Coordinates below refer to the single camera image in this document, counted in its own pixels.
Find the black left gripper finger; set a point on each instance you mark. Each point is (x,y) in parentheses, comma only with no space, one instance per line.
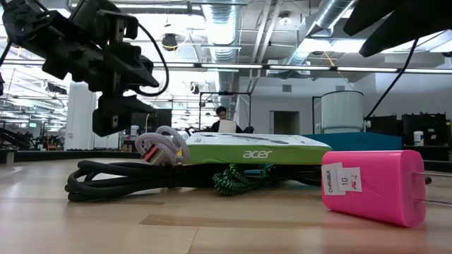
(136,68)
(120,114)

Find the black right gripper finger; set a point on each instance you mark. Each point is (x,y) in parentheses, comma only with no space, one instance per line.
(409,30)
(370,14)

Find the green acer box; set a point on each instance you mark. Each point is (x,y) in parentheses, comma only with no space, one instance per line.
(226,151)

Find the pink wall charger block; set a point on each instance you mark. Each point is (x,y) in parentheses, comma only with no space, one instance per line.
(381,187)

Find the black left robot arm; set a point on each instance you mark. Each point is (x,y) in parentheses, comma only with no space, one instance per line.
(31,31)

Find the teal plastic bin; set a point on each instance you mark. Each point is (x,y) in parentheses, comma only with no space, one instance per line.
(353,141)

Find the white wipes tub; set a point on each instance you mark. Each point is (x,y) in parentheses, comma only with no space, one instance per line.
(418,138)
(134,130)

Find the white cabinets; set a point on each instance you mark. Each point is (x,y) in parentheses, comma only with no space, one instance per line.
(109,141)

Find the white building column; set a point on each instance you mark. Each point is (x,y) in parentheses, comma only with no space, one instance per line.
(79,116)

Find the black monitor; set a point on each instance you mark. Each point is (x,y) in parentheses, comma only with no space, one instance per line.
(162,120)

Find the black hanging ceiling device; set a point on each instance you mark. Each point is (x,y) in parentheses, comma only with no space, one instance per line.
(169,41)

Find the person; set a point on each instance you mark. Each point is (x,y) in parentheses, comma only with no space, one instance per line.
(221,113)

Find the clear cylindrical container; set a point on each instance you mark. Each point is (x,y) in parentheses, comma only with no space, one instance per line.
(342,109)

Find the black storage crates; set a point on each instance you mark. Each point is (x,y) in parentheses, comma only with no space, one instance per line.
(429,128)

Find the long ceiling light strip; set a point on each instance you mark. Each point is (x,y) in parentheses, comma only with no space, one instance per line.
(247,66)

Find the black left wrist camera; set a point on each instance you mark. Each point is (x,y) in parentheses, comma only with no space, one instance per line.
(102,21)

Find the black metal frame stand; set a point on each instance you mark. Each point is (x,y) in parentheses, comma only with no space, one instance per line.
(226,93)

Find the silver vertical air duct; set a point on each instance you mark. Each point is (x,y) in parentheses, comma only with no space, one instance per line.
(221,31)

